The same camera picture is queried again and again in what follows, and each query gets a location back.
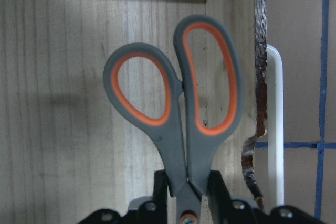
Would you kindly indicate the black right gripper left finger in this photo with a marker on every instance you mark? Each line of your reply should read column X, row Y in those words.
column 161, row 183

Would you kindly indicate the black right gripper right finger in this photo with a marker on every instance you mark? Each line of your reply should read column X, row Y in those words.
column 219, row 200

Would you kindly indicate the grey orange handled scissors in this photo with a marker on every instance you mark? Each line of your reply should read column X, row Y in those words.
column 186, row 146

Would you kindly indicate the white drawer handle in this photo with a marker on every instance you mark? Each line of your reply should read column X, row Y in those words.
column 275, row 132

